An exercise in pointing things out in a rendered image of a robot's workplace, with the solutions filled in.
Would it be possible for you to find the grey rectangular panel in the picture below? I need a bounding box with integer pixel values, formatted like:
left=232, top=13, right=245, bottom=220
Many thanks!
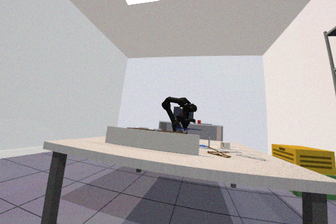
left=105, top=126, right=200, bottom=155

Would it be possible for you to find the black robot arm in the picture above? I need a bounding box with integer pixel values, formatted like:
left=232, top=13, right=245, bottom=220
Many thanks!
left=162, top=97, right=197, bottom=132

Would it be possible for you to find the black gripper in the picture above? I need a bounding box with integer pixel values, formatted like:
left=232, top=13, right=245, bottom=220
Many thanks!
left=175, top=112, right=196, bottom=131

